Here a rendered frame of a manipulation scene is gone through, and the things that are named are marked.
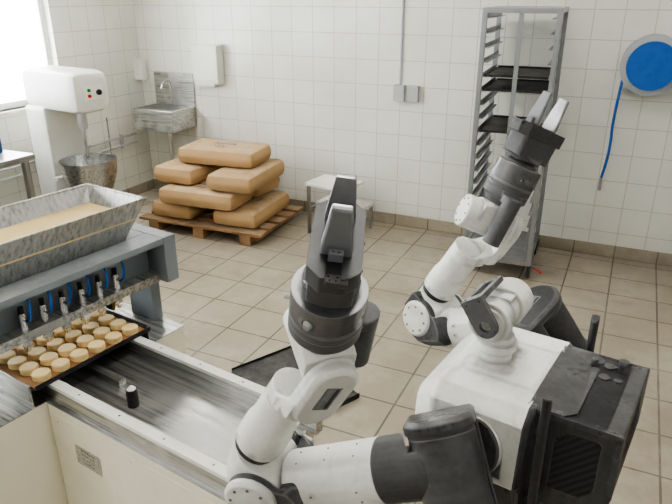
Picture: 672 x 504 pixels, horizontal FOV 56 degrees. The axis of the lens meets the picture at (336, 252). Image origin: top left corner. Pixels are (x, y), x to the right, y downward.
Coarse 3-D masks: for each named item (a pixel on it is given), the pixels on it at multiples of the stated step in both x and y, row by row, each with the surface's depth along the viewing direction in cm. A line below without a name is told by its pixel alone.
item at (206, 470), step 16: (64, 384) 174; (64, 400) 172; (80, 400) 167; (96, 400) 167; (80, 416) 170; (96, 416) 165; (112, 416) 161; (128, 416) 161; (112, 432) 163; (128, 432) 159; (144, 432) 155; (160, 432) 155; (144, 448) 157; (160, 448) 152; (176, 448) 150; (192, 448) 150; (176, 464) 151; (192, 464) 147; (208, 464) 145; (208, 480) 145; (224, 480) 142
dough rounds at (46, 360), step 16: (80, 320) 204; (96, 320) 207; (112, 320) 205; (64, 336) 198; (80, 336) 194; (96, 336) 196; (112, 336) 194; (128, 336) 198; (16, 352) 189; (32, 352) 185; (48, 352) 185; (64, 352) 186; (80, 352) 185; (96, 352) 189; (0, 368) 181; (16, 368) 180; (32, 368) 178; (48, 368) 178; (64, 368) 179; (32, 384) 174
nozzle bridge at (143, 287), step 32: (96, 256) 187; (128, 256) 190; (160, 256) 205; (0, 288) 166; (32, 288) 166; (64, 288) 184; (128, 288) 198; (0, 320) 169; (32, 320) 177; (64, 320) 180; (0, 352) 166
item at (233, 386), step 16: (128, 352) 200; (144, 352) 195; (160, 352) 190; (176, 352) 190; (176, 368) 189; (192, 368) 184; (208, 368) 181; (208, 384) 182; (224, 384) 178; (240, 384) 174; (256, 384) 174; (240, 400) 176; (256, 400) 172
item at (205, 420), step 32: (96, 384) 184; (128, 384) 184; (160, 384) 184; (192, 384) 184; (64, 416) 174; (160, 416) 171; (192, 416) 171; (224, 416) 171; (64, 448) 180; (96, 448) 169; (128, 448) 159; (224, 448) 159; (64, 480) 187; (96, 480) 175; (128, 480) 164; (160, 480) 155; (192, 480) 148
